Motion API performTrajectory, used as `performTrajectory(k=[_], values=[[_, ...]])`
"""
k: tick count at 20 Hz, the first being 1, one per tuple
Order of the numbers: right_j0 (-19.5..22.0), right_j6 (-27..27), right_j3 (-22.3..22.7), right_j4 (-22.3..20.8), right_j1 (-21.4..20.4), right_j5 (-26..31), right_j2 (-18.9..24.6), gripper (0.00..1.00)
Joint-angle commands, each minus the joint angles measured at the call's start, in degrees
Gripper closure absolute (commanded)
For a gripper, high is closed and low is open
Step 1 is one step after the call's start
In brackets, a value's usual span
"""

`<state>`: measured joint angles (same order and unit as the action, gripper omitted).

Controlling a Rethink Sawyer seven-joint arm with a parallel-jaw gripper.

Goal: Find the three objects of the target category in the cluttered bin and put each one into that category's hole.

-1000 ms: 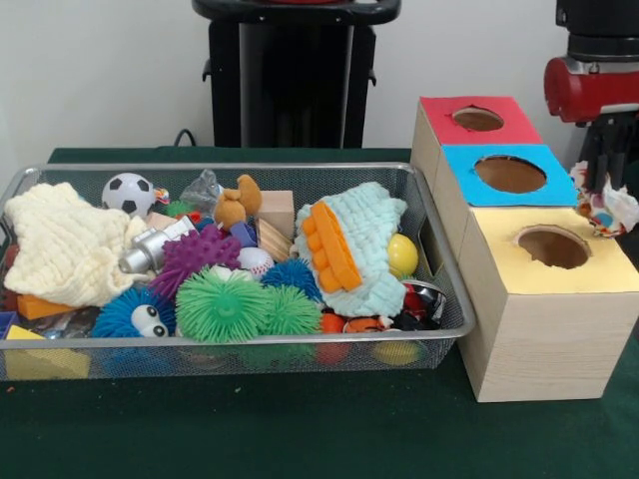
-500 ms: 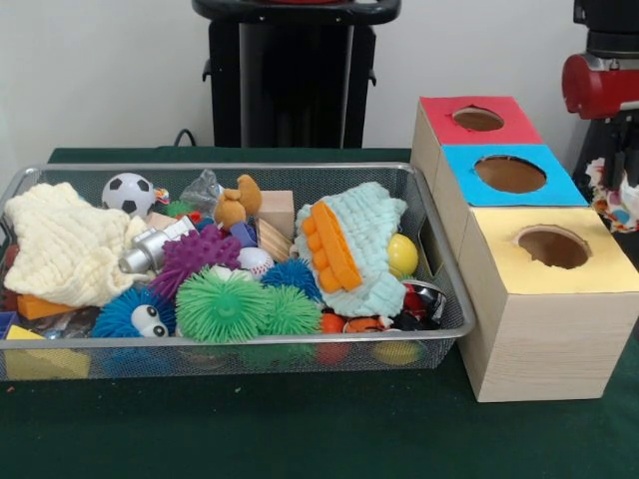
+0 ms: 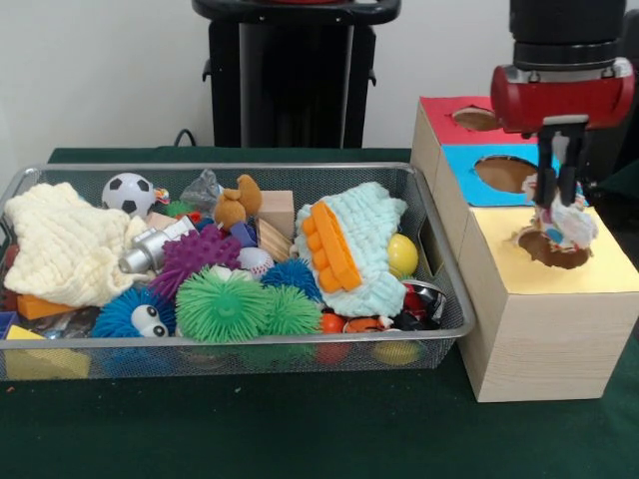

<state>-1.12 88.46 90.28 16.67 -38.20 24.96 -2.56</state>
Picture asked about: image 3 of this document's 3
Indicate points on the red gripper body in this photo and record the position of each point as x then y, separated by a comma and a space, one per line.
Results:
549, 97

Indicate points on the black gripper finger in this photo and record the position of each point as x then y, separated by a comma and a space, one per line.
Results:
545, 169
571, 164

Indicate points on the white cloth with coloured dots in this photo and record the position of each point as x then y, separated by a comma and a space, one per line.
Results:
574, 224

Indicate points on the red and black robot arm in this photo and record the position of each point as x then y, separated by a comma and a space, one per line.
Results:
564, 25

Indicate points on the wooden box with three holes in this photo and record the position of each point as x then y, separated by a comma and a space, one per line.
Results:
549, 339

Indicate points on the silver mesh bin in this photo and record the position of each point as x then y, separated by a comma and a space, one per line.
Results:
249, 366

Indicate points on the black stand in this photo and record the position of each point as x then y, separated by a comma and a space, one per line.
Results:
614, 149

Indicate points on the dark green table cloth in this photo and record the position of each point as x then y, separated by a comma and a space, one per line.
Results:
299, 434
624, 187

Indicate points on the yellow ball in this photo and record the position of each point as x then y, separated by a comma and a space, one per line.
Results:
403, 254

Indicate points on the light blue knitted cloth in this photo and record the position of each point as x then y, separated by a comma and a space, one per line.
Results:
369, 224

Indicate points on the orange plastic building block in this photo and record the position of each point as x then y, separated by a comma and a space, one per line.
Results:
329, 249

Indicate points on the brown plush toy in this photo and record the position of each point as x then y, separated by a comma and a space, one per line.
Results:
239, 199

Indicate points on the large green spiky ball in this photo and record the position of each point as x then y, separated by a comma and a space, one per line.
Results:
219, 304

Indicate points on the purple spiky toy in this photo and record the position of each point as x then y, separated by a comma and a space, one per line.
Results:
199, 254

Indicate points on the small soccer ball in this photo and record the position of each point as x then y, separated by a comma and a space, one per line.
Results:
127, 194

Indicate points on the blue spiky ball with eyes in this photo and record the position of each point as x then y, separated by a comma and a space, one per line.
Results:
120, 312

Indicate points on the cream knitted cloth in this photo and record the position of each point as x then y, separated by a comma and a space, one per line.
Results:
65, 244

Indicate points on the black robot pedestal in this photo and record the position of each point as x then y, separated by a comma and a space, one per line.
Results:
299, 75

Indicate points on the silver toy camera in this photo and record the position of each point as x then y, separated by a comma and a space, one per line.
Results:
150, 244

